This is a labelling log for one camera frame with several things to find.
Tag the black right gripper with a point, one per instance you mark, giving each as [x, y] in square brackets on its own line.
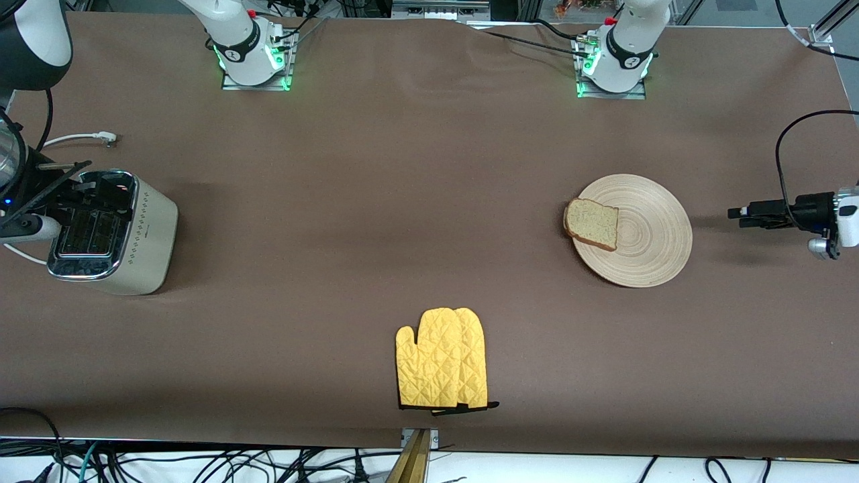
[41, 184]

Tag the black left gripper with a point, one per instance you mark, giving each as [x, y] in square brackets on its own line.
[811, 207]

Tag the round light wooden plate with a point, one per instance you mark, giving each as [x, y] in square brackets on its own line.
[651, 235]

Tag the bread slice with brown crust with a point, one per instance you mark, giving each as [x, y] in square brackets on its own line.
[592, 225]

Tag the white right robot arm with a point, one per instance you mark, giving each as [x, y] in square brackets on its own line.
[235, 27]

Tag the cream and chrome toaster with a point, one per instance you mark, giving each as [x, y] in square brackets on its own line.
[144, 235]

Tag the brown table cover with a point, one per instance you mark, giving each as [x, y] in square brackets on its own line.
[402, 168]

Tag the yellow quilted oven mitt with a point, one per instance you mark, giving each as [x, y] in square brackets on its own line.
[475, 355]
[429, 362]

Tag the grey metal box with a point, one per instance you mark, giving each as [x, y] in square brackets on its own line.
[436, 10]

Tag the golden metal profile bar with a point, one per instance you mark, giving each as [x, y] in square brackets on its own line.
[411, 463]

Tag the silver metal bracket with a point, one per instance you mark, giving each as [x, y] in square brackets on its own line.
[435, 437]

